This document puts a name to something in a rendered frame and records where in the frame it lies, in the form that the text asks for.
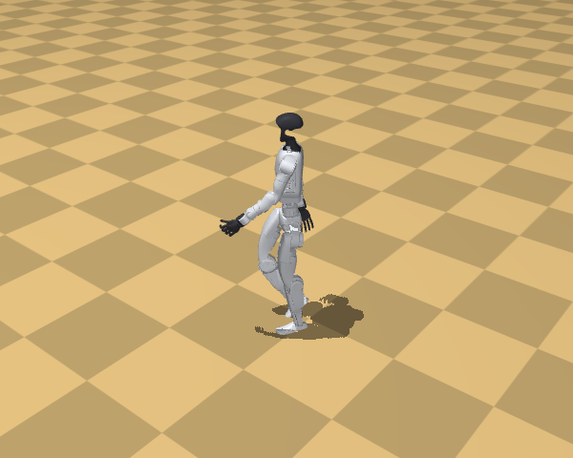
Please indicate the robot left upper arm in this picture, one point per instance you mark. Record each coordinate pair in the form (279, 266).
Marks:
(285, 171)

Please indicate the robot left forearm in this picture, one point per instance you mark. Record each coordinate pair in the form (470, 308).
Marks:
(261, 206)

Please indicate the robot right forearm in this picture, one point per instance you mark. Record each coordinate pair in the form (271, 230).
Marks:
(301, 203)

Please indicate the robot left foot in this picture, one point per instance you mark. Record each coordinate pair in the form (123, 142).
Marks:
(290, 328)

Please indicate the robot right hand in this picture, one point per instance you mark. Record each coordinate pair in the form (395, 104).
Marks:
(305, 216)

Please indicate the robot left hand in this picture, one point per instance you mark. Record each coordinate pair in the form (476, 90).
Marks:
(233, 226)

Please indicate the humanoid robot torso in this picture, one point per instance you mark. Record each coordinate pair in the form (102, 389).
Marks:
(289, 213)

